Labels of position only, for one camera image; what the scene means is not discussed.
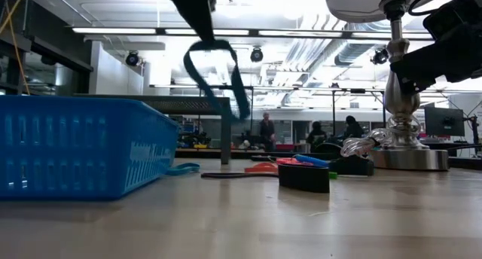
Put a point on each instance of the black computer monitor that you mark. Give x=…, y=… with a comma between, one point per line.
x=444, y=121

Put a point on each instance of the black background rig frame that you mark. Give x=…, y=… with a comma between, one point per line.
x=301, y=89

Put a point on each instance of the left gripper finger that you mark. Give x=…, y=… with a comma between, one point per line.
x=196, y=10

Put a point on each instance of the red storage bin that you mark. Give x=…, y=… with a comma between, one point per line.
x=286, y=147

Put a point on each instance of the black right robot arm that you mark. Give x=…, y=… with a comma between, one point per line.
x=459, y=10

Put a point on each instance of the black ceiling spotlight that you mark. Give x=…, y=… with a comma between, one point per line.
x=257, y=55
x=380, y=56
x=132, y=58

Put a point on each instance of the long ceiling light bar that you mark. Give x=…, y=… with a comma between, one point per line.
x=113, y=31

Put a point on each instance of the person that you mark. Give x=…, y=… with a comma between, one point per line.
x=316, y=134
x=354, y=129
x=267, y=133

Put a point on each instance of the dark teal rubber band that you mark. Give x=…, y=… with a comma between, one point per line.
x=239, y=93

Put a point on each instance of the orange rubber band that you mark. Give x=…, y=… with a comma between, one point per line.
x=263, y=168

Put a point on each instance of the silver lamp white shade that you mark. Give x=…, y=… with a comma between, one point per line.
x=401, y=97

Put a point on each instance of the light blue rubber band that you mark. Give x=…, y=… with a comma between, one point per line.
x=177, y=171

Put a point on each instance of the blue slotted plastic basket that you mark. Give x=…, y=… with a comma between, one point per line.
x=75, y=150

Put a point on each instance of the wide black rubber band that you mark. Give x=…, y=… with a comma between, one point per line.
x=303, y=178

